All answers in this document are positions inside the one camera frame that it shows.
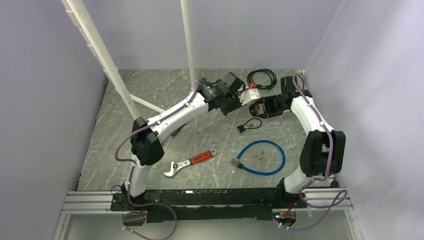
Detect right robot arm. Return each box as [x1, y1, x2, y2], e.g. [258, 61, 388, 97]
[250, 74, 346, 208]

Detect silver lock keys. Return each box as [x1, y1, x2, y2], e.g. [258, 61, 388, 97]
[255, 151, 266, 161]

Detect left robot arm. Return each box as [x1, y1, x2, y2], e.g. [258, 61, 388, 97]
[123, 72, 247, 210]

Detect red handled adjustable wrench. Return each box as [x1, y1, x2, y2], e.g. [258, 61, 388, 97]
[163, 149, 217, 178]

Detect blue cable lock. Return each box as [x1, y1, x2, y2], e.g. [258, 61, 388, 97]
[229, 139, 287, 176]

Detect orange black padlock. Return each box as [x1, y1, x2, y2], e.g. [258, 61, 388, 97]
[249, 103, 263, 117]

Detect aluminium rail frame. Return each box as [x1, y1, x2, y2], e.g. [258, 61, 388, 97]
[53, 191, 113, 240]

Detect white PVC pipe frame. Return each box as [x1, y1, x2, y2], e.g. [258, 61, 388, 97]
[60, 0, 199, 122]

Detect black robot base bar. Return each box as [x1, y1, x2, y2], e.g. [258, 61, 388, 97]
[110, 185, 307, 223]

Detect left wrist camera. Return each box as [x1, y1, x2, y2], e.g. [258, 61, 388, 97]
[238, 83, 261, 106]

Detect black cable padlock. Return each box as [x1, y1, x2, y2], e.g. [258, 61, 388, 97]
[236, 117, 263, 134]

